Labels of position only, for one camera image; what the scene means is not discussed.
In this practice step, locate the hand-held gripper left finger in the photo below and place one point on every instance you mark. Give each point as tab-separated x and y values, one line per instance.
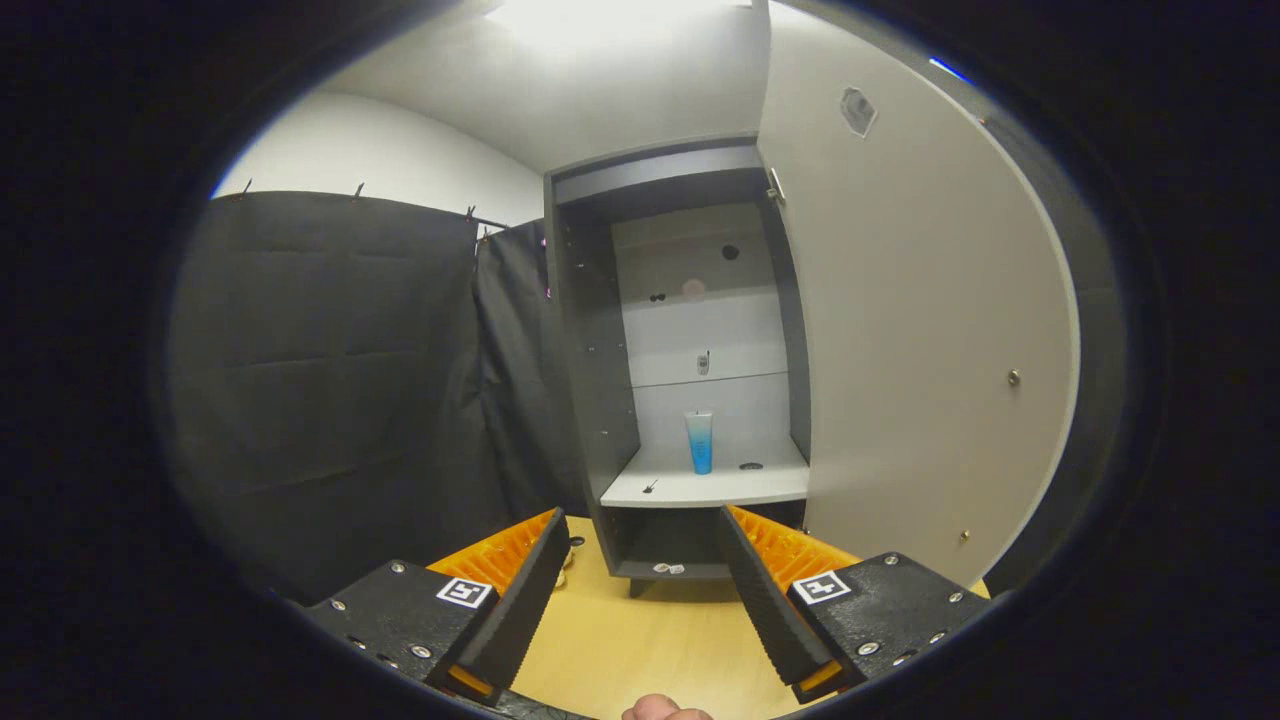
520	600

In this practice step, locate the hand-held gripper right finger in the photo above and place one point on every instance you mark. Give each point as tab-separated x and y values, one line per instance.
765	600

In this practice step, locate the white and blue tube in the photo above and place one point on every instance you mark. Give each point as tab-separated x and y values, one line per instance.
700	445

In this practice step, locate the beige cabinet door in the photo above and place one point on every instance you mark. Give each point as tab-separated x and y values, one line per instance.
920	330

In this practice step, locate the black backdrop cloth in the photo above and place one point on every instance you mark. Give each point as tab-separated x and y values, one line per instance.
320	380

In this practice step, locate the wide ceiling light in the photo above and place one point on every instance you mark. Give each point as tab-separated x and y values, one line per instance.
620	20

